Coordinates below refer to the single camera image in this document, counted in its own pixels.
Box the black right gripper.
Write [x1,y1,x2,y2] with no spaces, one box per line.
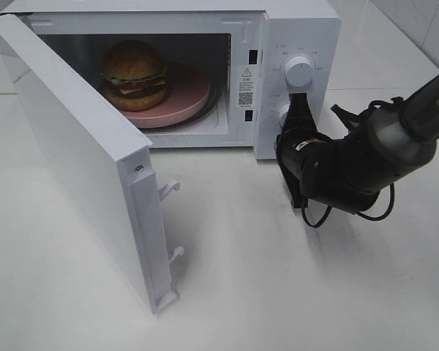
[276,93,332,208]

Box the white timer knob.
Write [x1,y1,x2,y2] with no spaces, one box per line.
[277,104,290,127]

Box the pink round plate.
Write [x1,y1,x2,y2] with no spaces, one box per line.
[121,62,211,129]

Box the burger with lettuce and cheese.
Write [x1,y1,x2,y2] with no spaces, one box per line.
[100,39,168,112]

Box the white microwave door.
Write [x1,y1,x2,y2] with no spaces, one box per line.
[0,15,184,313]

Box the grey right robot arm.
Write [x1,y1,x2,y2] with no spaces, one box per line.
[276,75,439,216]

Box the upper white control knob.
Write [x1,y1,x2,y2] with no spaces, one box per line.
[284,53,315,88]

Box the glass microwave turntable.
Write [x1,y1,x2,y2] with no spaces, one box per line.
[133,86,221,129]

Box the white microwave oven body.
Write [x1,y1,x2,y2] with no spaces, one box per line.
[0,1,341,159]

